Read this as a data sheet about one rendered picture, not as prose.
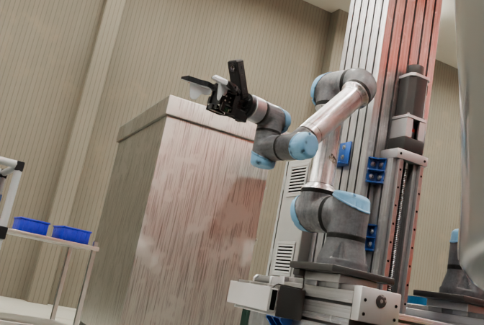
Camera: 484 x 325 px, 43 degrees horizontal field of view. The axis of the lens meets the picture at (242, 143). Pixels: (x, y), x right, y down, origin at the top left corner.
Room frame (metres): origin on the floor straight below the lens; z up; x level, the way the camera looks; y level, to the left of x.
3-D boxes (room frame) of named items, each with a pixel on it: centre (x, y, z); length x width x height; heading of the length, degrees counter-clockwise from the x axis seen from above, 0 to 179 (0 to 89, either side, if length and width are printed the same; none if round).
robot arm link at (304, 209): (1.96, -0.27, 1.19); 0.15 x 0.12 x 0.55; 39
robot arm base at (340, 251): (1.85, -0.36, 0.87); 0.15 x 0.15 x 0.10
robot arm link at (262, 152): (1.77, -0.08, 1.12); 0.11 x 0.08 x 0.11; 39
